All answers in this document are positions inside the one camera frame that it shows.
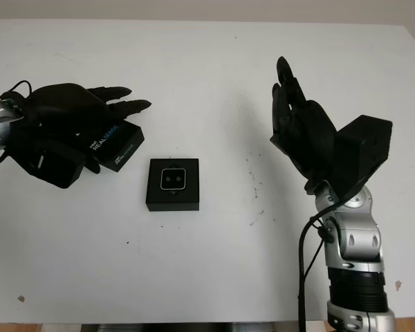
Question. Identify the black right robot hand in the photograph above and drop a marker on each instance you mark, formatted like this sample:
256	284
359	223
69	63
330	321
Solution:
307	138

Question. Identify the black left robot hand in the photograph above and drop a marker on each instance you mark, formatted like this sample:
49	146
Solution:
69	107

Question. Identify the black RealSense box lid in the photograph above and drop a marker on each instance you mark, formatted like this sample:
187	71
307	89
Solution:
119	145

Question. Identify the small silver depth camera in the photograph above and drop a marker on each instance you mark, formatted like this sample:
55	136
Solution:
174	180

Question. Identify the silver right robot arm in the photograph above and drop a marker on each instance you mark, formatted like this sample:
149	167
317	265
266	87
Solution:
356	249

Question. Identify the black box base with insert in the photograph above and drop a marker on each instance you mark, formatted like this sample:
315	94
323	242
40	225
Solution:
173	202

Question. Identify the grey robot torso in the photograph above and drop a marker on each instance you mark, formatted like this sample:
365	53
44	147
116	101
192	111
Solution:
176	328

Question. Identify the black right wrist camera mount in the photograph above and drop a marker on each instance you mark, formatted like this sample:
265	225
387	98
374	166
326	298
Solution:
363	152

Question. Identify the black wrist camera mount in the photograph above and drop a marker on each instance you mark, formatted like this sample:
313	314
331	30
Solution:
363	152
52	162

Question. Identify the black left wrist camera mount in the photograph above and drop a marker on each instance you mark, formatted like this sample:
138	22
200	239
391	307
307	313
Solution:
52	162

